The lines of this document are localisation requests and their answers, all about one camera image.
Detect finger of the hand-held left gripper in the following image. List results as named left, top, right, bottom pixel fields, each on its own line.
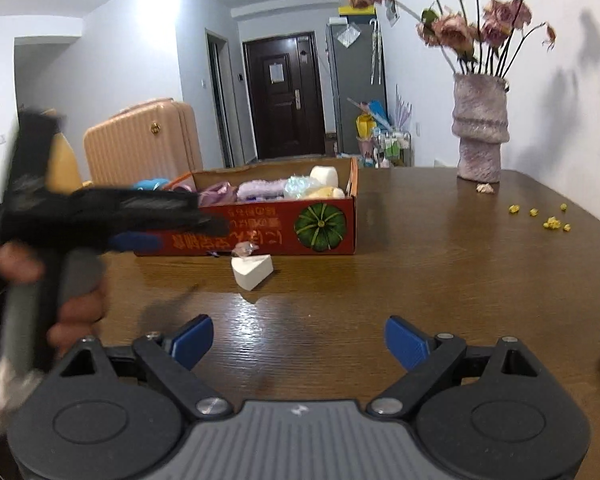
left=75, top=187, right=231, bottom=241
left=107, top=234, right=163, bottom=255

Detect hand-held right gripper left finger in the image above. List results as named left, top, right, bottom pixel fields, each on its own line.
left=50, top=315, right=231, bottom=421

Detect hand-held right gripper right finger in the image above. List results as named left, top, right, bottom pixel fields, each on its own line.
left=370, top=316, right=556, bottom=418

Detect pink satin scrunchie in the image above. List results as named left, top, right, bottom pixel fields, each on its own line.
left=197, top=182, right=238, bottom=207

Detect white wedge sponge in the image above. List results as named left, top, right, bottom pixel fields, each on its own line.
left=231, top=255, right=274, bottom=291

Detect purple fluffy headband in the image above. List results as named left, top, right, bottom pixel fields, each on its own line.
left=236, top=178, right=287, bottom=201

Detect red cardboard box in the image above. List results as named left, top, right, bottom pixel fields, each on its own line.
left=132, top=156, right=358, bottom=257

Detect clear plastic pouch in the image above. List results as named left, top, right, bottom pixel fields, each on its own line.
left=283, top=175, right=321, bottom=200

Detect yellow and white plush toy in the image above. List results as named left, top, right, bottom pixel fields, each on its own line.
left=305, top=165, right=347, bottom=201

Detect person's left hand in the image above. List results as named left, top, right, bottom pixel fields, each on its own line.
left=0, top=242, right=106, bottom=356

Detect blue tissue pack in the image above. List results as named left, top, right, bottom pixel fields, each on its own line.
left=132, top=177, right=171, bottom=192

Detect yellow thermos jug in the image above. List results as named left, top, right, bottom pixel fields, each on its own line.
left=47, top=132, right=83, bottom=193

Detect pink ribbed suitcase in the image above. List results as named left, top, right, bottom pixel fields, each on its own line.
left=83, top=98, right=204, bottom=187

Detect dark entrance door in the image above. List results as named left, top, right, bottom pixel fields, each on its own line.
left=243, top=34, right=326, bottom=161

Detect scattered yellow crumbs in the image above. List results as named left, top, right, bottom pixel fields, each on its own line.
left=507, top=203, right=573, bottom=232

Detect pink ceramic vase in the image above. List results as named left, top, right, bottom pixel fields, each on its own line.
left=452, top=72, right=510, bottom=182

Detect grey fridge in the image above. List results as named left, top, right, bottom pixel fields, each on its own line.
left=326, top=20, right=387, bottom=156

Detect purple umbrella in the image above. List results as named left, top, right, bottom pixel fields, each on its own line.
left=395, top=85, right=412, bottom=131

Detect white folded umbrella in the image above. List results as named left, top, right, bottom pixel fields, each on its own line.
left=369, top=17, right=383, bottom=86

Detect dried pink roses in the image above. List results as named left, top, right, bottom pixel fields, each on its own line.
left=349, top=0, right=561, bottom=78

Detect wire storage rack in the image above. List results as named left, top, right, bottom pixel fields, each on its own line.
left=375, top=130, right=412, bottom=168

